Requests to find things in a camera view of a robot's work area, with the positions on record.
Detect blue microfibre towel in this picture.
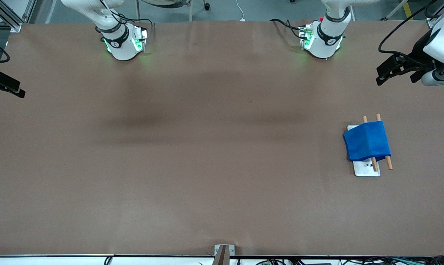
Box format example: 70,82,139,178
343,121,392,163

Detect white towel rack wooden rods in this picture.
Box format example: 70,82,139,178
347,113,394,177

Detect chair base with caster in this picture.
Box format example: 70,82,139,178
135,0,212,22

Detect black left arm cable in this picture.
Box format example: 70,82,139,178
378,0,444,67

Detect aluminium frame profile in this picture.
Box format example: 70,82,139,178
427,0,444,29
0,0,36,33

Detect black base power cable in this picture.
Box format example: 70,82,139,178
270,18,308,40

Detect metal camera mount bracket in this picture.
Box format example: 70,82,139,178
214,244,235,265

